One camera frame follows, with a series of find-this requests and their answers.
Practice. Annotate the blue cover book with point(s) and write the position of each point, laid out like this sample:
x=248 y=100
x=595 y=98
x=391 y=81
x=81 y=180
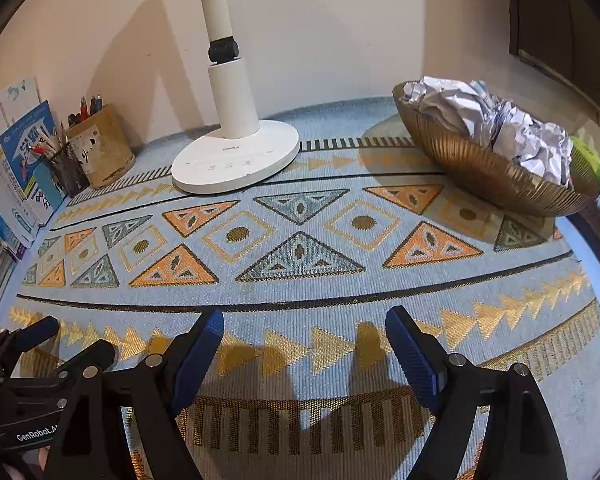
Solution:
x=25 y=150

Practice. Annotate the row of striped workbooks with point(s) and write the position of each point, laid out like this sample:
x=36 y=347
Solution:
x=0 y=220

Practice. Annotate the bunch of pencils and pens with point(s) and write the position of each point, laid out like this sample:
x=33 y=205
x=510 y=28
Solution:
x=50 y=142

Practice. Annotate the patterned woven table mat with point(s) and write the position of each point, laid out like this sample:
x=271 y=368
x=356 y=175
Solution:
x=300 y=270

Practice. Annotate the pile of papers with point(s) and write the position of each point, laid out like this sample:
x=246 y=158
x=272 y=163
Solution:
x=480 y=110

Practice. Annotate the gold ribbed bowl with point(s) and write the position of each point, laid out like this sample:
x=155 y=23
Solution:
x=480 y=170

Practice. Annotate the black mesh pen holder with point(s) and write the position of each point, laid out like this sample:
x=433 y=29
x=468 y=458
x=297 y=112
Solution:
x=70 y=172

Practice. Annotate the white desk lamp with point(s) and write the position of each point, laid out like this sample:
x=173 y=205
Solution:
x=230 y=110

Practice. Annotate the white workbook teal print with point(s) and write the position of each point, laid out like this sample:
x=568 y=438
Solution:
x=5 y=105

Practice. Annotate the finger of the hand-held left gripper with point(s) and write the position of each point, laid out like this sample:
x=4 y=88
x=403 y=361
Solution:
x=37 y=331
x=92 y=352

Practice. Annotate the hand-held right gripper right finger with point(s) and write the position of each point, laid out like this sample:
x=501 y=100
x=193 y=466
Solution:
x=415 y=360

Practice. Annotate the green packet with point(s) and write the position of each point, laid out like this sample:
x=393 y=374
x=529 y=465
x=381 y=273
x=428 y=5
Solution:
x=587 y=157

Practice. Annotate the black wall television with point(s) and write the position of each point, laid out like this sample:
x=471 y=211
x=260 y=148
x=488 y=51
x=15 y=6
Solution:
x=555 y=10

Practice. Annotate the bamboo pen holder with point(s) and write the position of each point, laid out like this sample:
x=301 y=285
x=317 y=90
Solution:
x=105 y=152

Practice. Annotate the light blue booklet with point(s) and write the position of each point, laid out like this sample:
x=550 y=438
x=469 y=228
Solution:
x=46 y=187

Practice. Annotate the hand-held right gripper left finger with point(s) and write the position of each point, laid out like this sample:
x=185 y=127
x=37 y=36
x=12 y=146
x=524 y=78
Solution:
x=200 y=355

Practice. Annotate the bunch of coloured pens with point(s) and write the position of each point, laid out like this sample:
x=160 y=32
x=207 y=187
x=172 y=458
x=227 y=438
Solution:
x=87 y=107

